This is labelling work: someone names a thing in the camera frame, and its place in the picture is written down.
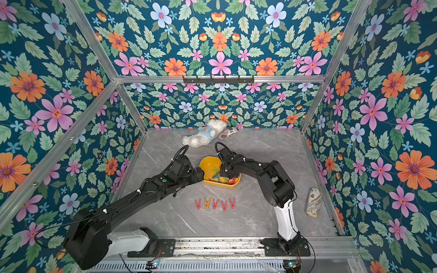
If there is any white teddy bear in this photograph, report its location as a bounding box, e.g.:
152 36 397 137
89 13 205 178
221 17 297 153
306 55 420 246
182 119 227 148

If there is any small printed pouch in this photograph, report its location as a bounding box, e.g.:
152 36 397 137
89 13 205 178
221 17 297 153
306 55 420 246
217 127 239 139

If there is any orange clothespin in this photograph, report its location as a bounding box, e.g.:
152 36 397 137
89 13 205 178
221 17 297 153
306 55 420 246
204 197 212 209

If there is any yellow plastic storage box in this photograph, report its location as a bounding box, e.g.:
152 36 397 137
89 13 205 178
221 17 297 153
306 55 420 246
199 156 241 189

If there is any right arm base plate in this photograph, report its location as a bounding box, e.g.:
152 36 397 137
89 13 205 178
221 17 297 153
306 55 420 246
260 238 311 257

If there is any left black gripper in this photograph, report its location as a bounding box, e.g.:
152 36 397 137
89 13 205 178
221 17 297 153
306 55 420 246
175 166 207 190

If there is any aluminium front rail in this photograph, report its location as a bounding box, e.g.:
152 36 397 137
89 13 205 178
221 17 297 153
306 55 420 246
78 237 359 260

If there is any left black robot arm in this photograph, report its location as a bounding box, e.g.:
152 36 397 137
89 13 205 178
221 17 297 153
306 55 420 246
63 145 204 270

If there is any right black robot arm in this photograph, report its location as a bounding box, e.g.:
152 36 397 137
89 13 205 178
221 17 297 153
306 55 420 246
215 142 302 252

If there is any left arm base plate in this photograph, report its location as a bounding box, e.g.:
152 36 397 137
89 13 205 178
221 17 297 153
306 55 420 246
127 239 176 258

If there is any red clothespin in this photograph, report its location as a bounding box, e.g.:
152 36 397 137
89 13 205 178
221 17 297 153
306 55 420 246
221 201 227 212
195 199 201 210
213 199 220 210
229 199 236 210

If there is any black hook rail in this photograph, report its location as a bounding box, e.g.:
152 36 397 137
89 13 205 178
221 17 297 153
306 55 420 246
182 76 255 85

